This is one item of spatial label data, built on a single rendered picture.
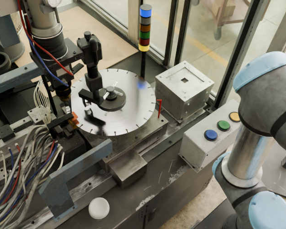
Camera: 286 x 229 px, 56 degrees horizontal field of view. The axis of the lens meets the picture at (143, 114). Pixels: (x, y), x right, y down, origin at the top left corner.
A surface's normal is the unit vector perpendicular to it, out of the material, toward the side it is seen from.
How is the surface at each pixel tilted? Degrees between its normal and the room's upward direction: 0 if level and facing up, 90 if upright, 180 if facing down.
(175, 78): 0
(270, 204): 7
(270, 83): 46
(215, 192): 0
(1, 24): 90
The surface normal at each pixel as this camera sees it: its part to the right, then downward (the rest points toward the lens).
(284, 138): -0.83, 0.43
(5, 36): 0.63, 0.62
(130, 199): 0.04, -0.63
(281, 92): -0.62, -0.28
